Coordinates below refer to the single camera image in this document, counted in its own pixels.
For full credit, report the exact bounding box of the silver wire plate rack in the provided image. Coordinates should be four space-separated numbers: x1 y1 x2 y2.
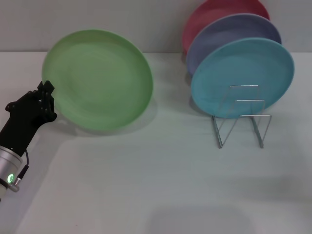
211 84 273 149

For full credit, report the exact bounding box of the green plastic plate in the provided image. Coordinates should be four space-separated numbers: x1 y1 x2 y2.
41 29 154 131

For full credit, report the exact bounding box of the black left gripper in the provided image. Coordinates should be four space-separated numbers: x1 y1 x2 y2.
0 80 58 158

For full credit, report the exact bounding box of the light blue plastic plate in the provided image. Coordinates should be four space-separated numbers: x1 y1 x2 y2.
191 37 295 118

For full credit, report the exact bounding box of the pink plastic plate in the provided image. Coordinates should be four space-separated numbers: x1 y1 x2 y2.
182 0 271 56

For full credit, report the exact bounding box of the purple plastic plate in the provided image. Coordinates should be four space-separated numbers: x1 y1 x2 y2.
186 13 283 78

